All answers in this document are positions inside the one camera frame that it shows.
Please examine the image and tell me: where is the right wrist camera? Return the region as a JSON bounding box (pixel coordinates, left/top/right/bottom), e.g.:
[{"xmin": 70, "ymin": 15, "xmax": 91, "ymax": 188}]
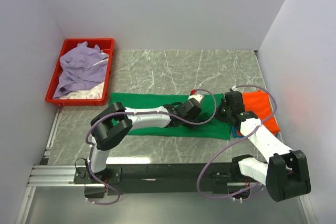
[{"xmin": 230, "ymin": 85, "xmax": 238, "ymax": 92}]

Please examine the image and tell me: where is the green t-shirt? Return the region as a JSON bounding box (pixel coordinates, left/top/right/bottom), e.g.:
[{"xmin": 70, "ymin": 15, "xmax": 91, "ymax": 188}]
[{"xmin": 109, "ymin": 92, "xmax": 231, "ymax": 140}]

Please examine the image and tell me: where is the black base beam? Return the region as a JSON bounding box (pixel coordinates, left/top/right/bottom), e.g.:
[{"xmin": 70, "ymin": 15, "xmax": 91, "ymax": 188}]
[{"xmin": 73, "ymin": 163, "xmax": 254, "ymax": 198}]

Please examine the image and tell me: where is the folded orange t-shirt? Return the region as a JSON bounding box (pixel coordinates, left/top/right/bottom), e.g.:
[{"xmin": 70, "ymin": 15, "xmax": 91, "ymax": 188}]
[{"xmin": 242, "ymin": 90, "xmax": 280, "ymax": 136}]

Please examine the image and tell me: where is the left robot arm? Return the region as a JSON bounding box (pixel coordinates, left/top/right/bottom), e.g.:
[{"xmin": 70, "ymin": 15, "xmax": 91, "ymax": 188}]
[{"xmin": 85, "ymin": 94, "xmax": 204, "ymax": 183}]

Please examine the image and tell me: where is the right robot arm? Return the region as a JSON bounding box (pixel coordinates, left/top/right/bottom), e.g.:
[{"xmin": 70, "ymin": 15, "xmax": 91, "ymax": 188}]
[{"xmin": 215, "ymin": 91, "xmax": 311, "ymax": 202}]

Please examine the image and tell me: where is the lavender t-shirt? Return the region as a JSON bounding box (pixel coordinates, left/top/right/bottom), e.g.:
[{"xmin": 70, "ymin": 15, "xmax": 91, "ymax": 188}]
[{"xmin": 53, "ymin": 40, "xmax": 110, "ymax": 99}]

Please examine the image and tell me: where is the folded blue t-shirt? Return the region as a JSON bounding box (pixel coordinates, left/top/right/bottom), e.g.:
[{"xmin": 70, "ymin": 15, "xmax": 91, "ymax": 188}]
[{"xmin": 231, "ymin": 126, "xmax": 244, "ymax": 138}]

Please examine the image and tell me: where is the red plastic bin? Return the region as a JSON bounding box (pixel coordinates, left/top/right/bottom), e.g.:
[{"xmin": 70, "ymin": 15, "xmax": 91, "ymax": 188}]
[{"xmin": 45, "ymin": 38, "xmax": 114, "ymax": 106}]

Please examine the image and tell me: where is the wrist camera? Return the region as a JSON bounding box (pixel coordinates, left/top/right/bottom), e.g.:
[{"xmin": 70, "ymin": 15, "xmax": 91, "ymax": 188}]
[
  {"xmin": 188, "ymin": 90, "xmax": 204, "ymax": 104},
  {"xmin": 230, "ymin": 85, "xmax": 238, "ymax": 92}
]

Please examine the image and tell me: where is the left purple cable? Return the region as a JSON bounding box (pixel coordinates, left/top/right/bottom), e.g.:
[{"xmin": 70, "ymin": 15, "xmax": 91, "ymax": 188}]
[{"xmin": 86, "ymin": 88, "xmax": 217, "ymax": 206}]

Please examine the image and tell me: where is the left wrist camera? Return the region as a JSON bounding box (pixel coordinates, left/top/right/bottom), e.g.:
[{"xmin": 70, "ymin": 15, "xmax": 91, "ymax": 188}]
[{"xmin": 188, "ymin": 90, "xmax": 204, "ymax": 104}]

